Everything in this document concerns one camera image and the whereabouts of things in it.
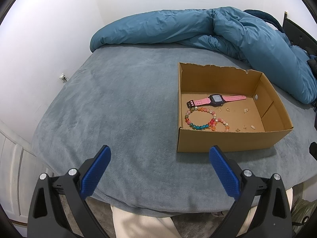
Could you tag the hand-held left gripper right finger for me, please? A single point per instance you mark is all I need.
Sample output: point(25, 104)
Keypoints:
point(224, 176)

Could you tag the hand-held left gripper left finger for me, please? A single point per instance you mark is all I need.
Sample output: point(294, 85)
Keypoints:
point(95, 176)

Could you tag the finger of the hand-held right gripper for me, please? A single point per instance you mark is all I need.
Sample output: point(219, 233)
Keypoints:
point(314, 150)

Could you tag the brown cardboard box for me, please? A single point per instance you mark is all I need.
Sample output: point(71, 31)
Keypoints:
point(223, 141)

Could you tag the white panel door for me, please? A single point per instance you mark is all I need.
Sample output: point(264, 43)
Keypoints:
point(12, 166)

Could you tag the black clothing pile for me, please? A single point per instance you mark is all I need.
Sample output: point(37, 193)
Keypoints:
point(313, 64)

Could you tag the black headboard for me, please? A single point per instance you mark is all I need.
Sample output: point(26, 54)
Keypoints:
point(297, 34)

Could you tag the dark blue blanket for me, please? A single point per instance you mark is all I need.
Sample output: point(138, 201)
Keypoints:
point(262, 17)

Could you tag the blue duvet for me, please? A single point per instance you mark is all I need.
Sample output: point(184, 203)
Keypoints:
point(161, 29)

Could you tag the white wall socket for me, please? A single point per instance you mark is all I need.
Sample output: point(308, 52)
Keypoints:
point(63, 77)

